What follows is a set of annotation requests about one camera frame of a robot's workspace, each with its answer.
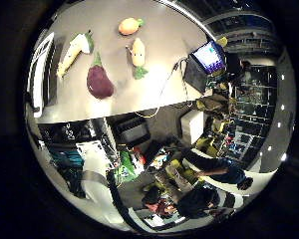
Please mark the purple eggplant plush toy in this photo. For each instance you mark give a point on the purple eggplant plush toy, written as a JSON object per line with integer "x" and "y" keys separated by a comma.
{"x": 98, "y": 83}

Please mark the white rectangular container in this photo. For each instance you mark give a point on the white rectangular container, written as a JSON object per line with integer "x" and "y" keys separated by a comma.
{"x": 40, "y": 83}

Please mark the black crate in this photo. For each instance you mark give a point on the black crate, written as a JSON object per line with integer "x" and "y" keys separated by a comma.
{"x": 131, "y": 132}

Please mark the white box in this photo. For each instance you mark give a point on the white box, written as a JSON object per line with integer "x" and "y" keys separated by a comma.
{"x": 192, "y": 126}

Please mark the green bag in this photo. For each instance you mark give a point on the green bag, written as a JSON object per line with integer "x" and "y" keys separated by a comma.
{"x": 126, "y": 167}

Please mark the white machine housing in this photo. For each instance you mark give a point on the white machine housing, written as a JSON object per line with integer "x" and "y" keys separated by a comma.
{"x": 91, "y": 166}

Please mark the person in dark blue shirt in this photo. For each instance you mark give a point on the person in dark blue shirt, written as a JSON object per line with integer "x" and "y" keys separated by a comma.
{"x": 222, "y": 169}

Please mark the person in black shirt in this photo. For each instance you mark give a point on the person in black shirt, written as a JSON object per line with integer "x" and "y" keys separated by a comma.
{"x": 196, "y": 202}

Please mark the orange fruit plush toy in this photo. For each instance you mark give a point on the orange fruit plush toy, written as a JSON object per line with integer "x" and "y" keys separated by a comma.
{"x": 128, "y": 26}

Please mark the yellow corn plush toy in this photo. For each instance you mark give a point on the yellow corn plush toy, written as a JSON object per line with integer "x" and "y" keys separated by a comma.
{"x": 73, "y": 49}

